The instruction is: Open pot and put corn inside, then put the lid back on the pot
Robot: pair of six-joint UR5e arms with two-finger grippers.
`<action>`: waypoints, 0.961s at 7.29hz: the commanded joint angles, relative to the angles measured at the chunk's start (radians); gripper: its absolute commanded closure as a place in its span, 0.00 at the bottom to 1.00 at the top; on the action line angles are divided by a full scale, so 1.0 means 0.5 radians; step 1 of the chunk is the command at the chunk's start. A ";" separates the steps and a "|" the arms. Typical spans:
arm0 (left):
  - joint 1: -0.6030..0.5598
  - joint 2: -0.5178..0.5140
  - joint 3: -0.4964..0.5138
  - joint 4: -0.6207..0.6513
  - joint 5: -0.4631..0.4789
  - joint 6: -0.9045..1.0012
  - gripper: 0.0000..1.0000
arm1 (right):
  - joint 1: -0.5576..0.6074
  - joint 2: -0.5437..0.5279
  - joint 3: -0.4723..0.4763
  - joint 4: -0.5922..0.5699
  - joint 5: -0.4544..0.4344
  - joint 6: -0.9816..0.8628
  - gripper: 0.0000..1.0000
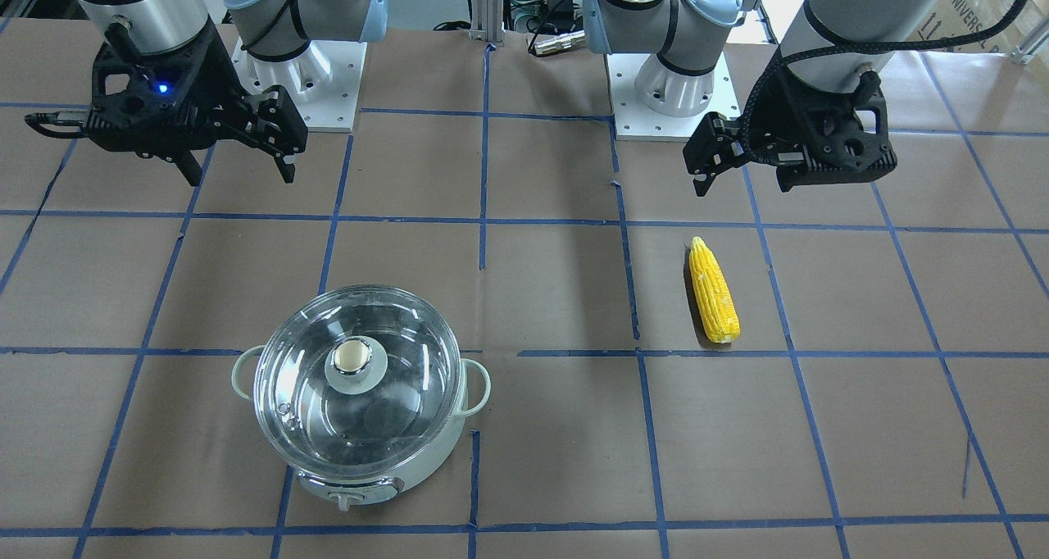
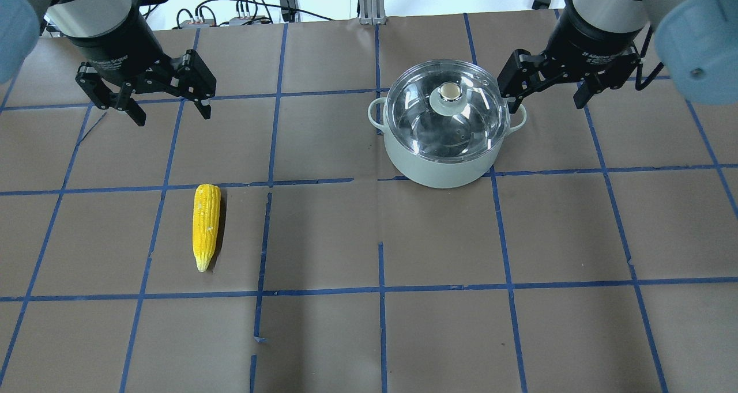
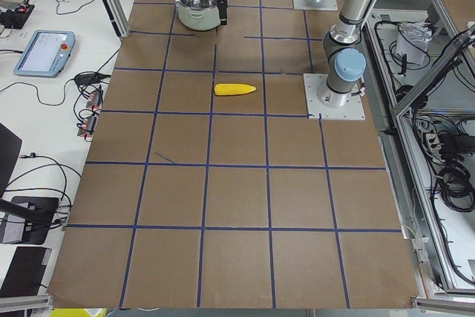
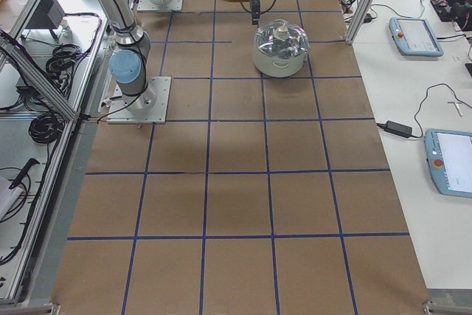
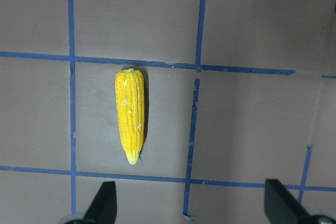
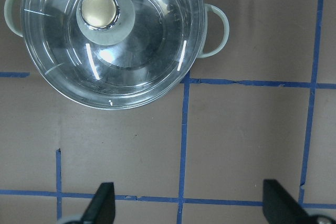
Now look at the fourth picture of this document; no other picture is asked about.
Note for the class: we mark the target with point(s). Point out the glass pot lid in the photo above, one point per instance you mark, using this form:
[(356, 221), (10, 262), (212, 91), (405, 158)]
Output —
[(281, 39)]

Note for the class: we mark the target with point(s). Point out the pale green cooking pot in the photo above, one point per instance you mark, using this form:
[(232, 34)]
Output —
[(277, 67)]

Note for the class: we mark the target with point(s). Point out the far blue teach pendant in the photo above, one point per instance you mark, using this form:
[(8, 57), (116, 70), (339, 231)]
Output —
[(415, 37)]

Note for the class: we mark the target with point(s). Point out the blue teach pendant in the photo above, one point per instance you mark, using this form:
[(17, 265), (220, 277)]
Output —
[(415, 37), (448, 155)]

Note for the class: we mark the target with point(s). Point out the black power adapter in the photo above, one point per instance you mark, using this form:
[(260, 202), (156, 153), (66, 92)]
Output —
[(397, 129)]

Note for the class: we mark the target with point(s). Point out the brown paper table mat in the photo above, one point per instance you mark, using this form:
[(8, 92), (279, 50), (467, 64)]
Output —
[(257, 196)]

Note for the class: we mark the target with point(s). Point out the near blue teach pendant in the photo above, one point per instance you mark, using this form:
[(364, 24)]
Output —
[(448, 155)]

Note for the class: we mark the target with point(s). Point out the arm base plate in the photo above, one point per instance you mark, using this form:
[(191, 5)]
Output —
[(149, 107), (159, 6)]

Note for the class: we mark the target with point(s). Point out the aluminium side frame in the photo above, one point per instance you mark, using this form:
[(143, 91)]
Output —
[(20, 229)]

